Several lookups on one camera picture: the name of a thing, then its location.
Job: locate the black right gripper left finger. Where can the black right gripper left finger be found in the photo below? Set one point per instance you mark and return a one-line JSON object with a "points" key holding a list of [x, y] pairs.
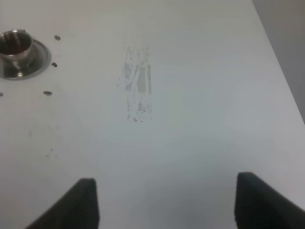
{"points": [[77, 209]]}

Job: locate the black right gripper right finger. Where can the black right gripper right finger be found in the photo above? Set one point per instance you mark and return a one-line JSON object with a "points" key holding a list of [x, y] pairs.
{"points": [[259, 206]]}

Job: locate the right stainless steel saucer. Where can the right stainless steel saucer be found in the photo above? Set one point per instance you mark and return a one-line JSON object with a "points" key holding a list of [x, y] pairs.
{"points": [[41, 59]]}

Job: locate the right stainless steel teacup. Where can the right stainless steel teacup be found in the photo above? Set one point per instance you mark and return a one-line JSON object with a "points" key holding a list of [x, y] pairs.
{"points": [[16, 48]]}

